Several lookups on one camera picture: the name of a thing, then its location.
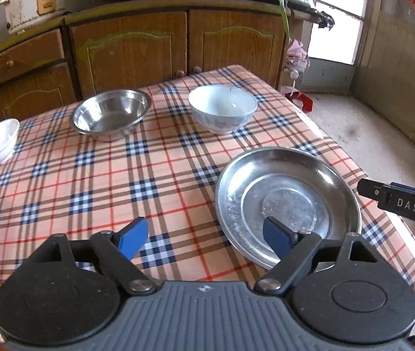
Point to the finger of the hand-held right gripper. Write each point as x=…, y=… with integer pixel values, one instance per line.
x=406, y=187
x=370, y=190

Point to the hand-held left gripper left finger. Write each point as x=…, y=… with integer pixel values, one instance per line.
x=134, y=236

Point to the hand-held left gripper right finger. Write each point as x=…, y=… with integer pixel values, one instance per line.
x=276, y=236

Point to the stainless steel plate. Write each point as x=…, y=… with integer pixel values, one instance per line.
x=284, y=182

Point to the stainless steel bowl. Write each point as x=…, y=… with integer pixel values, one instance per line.
x=108, y=117

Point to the blue patterned white bowl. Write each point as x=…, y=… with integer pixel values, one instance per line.
x=222, y=106

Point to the plaid tablecloth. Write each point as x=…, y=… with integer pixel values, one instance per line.
x=119, y=175

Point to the red bag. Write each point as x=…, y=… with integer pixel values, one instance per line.
x=302, y=100

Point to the small white hanging object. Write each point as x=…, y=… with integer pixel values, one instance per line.
x=295, y=76

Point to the grey door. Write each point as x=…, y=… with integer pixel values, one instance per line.
x=393, y=51

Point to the bright window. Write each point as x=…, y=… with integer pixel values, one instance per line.
x=339, y=33

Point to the wooden two-door cabinet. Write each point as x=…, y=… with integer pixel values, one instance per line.
x=130, y=51

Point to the green onion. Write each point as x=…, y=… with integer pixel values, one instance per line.
x=285, y=18

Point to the black flat tray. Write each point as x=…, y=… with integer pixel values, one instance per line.
x=302, y=5

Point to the white rice cooker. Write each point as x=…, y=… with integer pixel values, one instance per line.
x=28, y=3

